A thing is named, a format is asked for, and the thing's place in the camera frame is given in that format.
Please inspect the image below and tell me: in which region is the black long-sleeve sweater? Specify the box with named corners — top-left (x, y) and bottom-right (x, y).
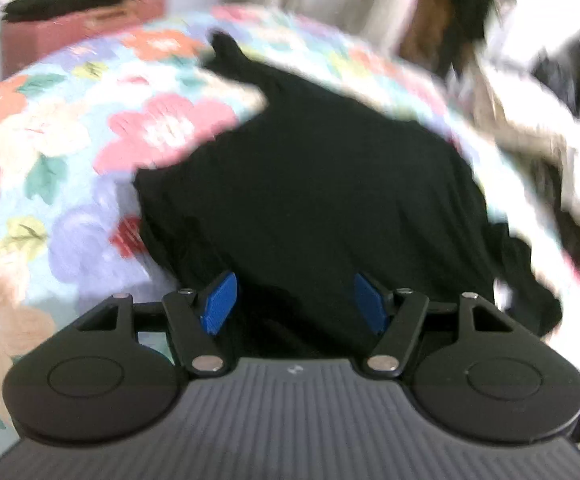
top-left (134, 33), bottom-right (562, 359)

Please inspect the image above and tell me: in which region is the floral quilted bedspread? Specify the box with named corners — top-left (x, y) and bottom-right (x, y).
top-left (0, 6), bottom-right (580, 454)

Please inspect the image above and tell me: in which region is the cream jacket pile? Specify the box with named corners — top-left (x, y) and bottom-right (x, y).
top-left (468, 54), bottom-right (580, 226)

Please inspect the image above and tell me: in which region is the red suitcase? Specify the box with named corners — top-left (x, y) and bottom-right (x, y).
top-left (0, 0), bottom-right (170, 78)

